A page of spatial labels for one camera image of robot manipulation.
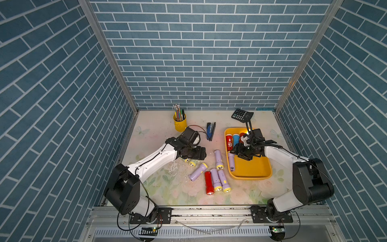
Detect purple flashlight bottom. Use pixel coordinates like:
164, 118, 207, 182
228, 152, 235, 172

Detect yellow pen cup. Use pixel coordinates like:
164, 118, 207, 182
173, 115, 187, 132

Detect blue black stapler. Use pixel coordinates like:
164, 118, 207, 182
207, 122, 216, 141

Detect yellow plastic storage tray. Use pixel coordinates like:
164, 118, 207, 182
224, 127, 273, 180

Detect black calculator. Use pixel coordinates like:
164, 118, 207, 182
231, 109, 254, 123

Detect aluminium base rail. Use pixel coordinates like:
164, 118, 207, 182
80, 205, 345, 242

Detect pens in cup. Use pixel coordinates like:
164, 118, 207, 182
173, 104, 185, 122

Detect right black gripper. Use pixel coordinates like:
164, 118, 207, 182
229, 143, 255, 160

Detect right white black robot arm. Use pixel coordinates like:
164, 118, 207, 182
231, 121, 334, 223

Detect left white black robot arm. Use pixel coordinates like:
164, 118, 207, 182
103, 128, 207, 223

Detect purple flashlight slanted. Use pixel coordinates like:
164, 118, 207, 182
189, 162, 208, 181

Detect green flashlight slanted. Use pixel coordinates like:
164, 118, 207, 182
188, 160, 198, 167

